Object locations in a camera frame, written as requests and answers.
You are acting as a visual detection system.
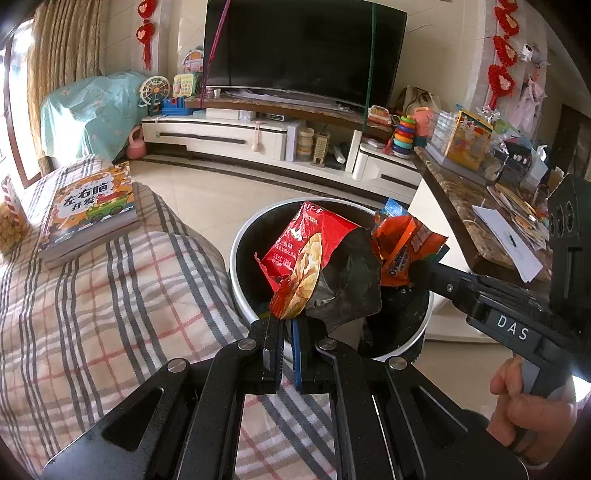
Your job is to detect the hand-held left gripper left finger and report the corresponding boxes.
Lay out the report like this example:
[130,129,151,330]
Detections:
[41,316,287,480]

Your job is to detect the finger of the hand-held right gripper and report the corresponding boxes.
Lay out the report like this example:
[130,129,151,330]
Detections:
[410,259,485,319]

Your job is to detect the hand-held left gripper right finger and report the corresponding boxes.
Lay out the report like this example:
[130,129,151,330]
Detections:
[291,318,527,480]

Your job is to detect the orange blue snack wrapper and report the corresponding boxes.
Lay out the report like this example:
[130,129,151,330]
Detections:
[372,198,450,288]

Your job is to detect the red snack bag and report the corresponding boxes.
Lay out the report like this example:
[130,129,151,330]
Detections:
[255,202,383,332]

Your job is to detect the white trash bin black liner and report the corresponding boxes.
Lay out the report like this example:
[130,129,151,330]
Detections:
[228,198,435,365]

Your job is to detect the person's right hand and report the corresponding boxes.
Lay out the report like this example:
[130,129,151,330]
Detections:
[487,357,578,455]

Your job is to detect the white paper sheet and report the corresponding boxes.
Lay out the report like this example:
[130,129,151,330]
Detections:
[472,204,543,282]

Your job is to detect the pile of colourful booklets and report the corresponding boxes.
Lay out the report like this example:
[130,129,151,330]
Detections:
[487,185,550,241]

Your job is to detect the brown marble sideboard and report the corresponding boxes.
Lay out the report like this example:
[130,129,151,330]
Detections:
[409,145,555,342]

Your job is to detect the black cosmetic organizer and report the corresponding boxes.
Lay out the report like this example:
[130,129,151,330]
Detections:
[499,141,550,190]

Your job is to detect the dark wooden door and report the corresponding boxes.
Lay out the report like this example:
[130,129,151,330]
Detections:
[549,104,591,181]

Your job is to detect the yellow colourful box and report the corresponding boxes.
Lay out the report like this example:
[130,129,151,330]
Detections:
[445,111,495,171]

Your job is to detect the clear plastic drawer box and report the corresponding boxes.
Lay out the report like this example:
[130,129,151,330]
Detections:
[427,111,458,155]

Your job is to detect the pink toy case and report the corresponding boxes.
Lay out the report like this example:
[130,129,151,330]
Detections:
[413,107,435,139]

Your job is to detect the pink hanging garment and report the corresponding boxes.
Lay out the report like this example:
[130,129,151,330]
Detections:
[515,76,543,130]

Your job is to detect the beige tote bag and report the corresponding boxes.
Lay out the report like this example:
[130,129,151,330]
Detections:
[397,86,441,116]

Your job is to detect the beige stacked jars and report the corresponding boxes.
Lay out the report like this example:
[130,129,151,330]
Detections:
[295,128,315,161]

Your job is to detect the red heart hanging ornament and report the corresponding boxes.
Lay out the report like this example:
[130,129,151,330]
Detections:
[488,0,519,109]
[136,0,156,70]

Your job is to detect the green thin stick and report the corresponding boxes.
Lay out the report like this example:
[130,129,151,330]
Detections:
[362,2,377,134]

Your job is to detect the white TV cabinet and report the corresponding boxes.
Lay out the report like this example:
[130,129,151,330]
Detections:
[141,97,423,197]

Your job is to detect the colourful children's book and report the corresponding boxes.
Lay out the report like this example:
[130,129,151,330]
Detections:
[39,161,139,271]

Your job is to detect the white flat box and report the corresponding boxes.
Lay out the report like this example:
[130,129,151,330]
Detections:
[205,107,257,121]

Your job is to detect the pink kettle toy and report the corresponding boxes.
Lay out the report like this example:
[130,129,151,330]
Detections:
[124,127,147,160]

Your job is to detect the black television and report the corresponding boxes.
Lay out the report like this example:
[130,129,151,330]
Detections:
[203,0,408,109]

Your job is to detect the yellow toy telephone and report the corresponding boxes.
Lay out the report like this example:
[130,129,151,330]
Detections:
[172,74,197,99]

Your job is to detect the ferris wheel toy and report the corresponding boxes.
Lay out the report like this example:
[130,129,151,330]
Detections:
[139,75,169,116]

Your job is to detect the clear snack container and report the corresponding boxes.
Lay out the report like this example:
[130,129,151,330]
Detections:
[0,174,29,254]

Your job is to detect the teal covered furniture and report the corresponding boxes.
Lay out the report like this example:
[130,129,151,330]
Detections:
[39,71,148,162]

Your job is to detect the pink thin stick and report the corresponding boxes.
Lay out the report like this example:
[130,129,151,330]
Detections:
[200,0,230,109]

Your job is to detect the beige curtain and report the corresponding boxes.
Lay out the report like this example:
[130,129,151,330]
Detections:
[25,0,102,176]

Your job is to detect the rainbow stacking ring toy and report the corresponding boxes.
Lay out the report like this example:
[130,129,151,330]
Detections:
[392,115,419,160]

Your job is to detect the white security camera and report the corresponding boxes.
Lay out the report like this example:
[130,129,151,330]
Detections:
[517,44,548,63]

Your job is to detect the brown sliding door frame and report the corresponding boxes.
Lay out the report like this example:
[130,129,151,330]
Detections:
[0,28,44,190]

